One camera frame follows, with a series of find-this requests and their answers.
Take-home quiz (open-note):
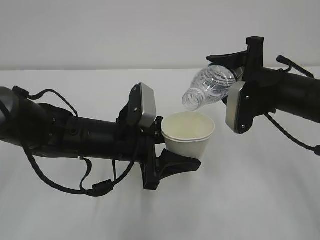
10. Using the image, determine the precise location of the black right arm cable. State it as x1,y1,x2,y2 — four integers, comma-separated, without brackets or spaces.
264,55,320,156

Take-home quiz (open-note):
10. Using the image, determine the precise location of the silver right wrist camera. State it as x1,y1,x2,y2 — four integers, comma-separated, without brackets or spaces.
225,81,255,134

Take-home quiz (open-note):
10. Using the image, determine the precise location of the white paper cup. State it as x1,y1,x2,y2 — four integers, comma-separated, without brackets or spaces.
161,111,215,160

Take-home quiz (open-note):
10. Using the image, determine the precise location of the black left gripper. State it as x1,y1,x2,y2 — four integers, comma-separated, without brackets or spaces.
116,99,202,191

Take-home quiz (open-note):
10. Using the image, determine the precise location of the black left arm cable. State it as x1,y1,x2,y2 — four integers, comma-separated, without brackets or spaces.
12,86,141,198

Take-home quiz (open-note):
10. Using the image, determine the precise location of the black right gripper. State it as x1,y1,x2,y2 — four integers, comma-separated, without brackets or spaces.
205,36,283,117

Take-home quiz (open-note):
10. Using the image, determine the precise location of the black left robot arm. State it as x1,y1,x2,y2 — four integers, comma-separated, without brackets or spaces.
0,83,201,197

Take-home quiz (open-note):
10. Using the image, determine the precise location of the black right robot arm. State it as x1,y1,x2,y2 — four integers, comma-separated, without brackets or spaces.
206,36,320,132

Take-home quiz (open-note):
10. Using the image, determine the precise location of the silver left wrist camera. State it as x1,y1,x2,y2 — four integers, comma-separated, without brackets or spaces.
127,82,157,128

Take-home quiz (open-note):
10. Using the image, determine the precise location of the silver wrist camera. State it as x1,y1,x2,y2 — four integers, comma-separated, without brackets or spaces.
225,81,255,134
127,82,157,128

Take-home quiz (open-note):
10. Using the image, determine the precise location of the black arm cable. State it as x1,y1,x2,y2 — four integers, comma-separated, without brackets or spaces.
264,55,320,156
12,86,141,198

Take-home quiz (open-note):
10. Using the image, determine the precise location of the clear bottle green label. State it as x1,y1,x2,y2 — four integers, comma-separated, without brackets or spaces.
182,64,245,111

